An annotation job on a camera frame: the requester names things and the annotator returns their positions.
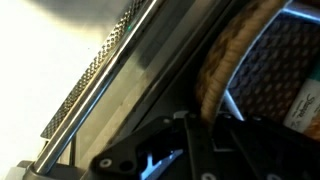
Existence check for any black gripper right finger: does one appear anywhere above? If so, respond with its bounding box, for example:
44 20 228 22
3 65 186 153
185 112 320 180

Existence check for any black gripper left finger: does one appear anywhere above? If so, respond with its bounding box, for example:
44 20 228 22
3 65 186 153
89 114 188 180

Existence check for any brown woven bowl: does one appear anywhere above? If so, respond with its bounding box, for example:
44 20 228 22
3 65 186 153
194 0 320 141

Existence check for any gray toaster oven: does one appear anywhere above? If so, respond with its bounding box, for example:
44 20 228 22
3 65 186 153
0 0 254 180

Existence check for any green capped white marker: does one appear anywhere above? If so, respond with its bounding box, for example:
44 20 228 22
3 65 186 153
283 59 320 134

